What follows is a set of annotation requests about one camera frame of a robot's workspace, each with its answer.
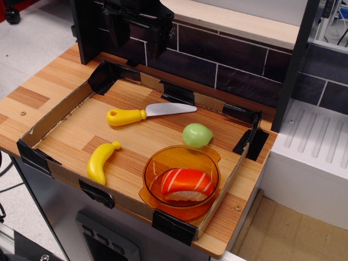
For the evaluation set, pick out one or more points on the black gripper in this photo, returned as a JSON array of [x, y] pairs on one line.
[[152, 15]]

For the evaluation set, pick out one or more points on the salmon nigiri sushi toy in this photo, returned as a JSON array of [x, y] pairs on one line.
[[184, 184]]

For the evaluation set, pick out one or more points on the orange transparent plastic pot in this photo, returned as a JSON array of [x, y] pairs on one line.
[[204, 158]]

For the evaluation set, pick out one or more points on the cardboard fence with black tape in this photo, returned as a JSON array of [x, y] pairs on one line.
[[61, 143]]

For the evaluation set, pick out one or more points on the green toy pear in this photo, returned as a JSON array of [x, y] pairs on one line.
[[197, 135]]

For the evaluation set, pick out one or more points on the yellow toy banana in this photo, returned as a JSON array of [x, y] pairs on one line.
[[95, 166]]

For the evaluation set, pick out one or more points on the black caster wheel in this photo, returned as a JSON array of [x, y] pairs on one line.
[[12, 15]]

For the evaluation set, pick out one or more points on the grey oven control panel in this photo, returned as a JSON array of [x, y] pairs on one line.
[[104, 244]]

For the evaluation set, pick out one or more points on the white toy sink drainboard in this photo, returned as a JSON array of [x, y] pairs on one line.
[[307, 166]]

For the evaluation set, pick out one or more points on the black upright post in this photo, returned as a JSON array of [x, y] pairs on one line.
[[88, 28]]

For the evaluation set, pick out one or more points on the yellow handled toy knife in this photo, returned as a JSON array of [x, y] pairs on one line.
[[121, 117]]

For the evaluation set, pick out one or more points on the dark grey upright post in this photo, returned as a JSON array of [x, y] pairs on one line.
[[294, 65]]

